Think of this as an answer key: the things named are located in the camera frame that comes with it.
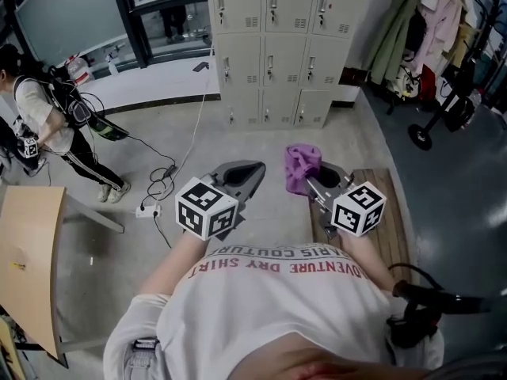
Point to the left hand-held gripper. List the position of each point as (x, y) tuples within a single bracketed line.
[(206, 212)]

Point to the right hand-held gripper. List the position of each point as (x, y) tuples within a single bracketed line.
[(356, 210)]

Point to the purple wiping cloth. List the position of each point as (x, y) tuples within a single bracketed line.
[(299, 164)]

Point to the beige metal locker cabinet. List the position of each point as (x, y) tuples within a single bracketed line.
[(285, 54)]

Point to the person's left forearm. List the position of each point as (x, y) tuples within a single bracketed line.
[(174, 263)]

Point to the person's right forearm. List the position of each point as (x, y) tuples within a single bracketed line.
[(368, 259)]

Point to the white power strip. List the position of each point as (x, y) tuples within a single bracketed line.
[(147, 211)]

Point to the black wheeled stand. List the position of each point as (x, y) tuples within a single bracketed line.
[(420, 137)]

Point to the person's white printed shirt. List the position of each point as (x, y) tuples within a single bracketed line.
[(269, 311)]

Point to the black waist bag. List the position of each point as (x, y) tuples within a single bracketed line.
[(416, 327)]

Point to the white window ledge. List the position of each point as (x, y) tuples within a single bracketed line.
[(158, 81)]

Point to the dark smartphone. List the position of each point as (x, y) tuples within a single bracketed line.
[(200, 67)]

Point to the red bag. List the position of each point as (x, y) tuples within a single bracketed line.
[(428, 83)]

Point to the white printed bag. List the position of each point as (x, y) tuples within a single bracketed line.
[(443, 89)]

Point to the light wooden table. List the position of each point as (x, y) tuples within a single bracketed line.
[(27, 244)]

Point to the clear plastic bottle red label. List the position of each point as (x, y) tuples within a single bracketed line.
[(78, 70)]

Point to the pink hanging garment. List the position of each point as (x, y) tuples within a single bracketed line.
[(439, 26)]

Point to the black framed glass window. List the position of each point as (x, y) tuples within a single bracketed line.
[(71, 18)]

